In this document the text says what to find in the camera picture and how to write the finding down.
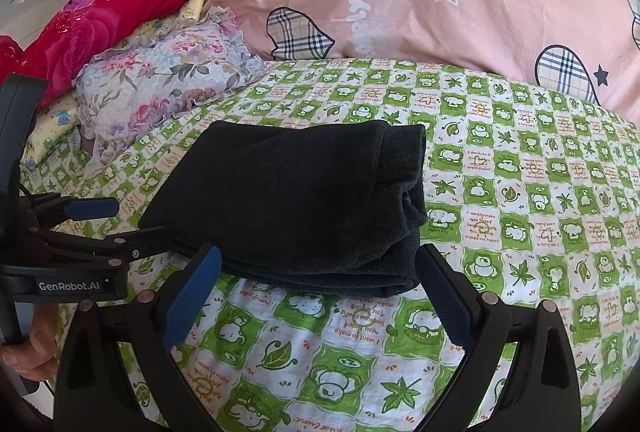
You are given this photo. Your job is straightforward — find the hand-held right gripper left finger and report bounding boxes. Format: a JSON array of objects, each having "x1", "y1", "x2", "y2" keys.
[{"x1": 52, "y1": 243, "x2": 223, "y2": 432}]

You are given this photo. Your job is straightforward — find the red floral blanket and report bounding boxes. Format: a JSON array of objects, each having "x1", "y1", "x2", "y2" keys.
[{"x1": 0, "y1": 0, "x2": 228, "y2": 109}]

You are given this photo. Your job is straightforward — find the person's left hand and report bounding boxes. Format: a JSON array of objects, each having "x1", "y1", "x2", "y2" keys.
[{"x1": 0, "y1": 305, "x2": 62, "y2": 384}]

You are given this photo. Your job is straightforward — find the green checked bed sheet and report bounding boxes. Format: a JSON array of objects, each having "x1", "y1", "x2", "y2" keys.
[{"x1": 20, "y1": 57, "x2": 640, "y2": 432}]

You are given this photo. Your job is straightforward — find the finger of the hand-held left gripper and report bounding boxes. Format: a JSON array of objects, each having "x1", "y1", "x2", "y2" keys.
[
  {"x1": 37, "y1": 225, "x2": 172, "y2": 270},
  {"x1": 22, "y1": 195, "x2": 121, "y2": 230}
]

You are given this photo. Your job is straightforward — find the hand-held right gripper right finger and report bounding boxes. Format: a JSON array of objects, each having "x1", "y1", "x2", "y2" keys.
[{"x1": 414, "y1": 243, "x2": 583, "y2": 432}]

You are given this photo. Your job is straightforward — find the dark grey pants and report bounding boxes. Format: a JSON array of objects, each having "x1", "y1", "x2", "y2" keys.
[{"x1": 137, "y1": 119, "x2": 429, "y2": 297}]

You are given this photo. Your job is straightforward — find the pale floral ruffled cloth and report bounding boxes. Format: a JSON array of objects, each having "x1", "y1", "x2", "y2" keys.
[{"x1": 75, "y1": 5, "x2": 266, "y2": 177}]

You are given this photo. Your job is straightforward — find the yellow printed cloth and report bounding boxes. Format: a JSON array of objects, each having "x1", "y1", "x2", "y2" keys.
[{"x1": 20, "y1": 0, "x2": 217, "y2": 172}]

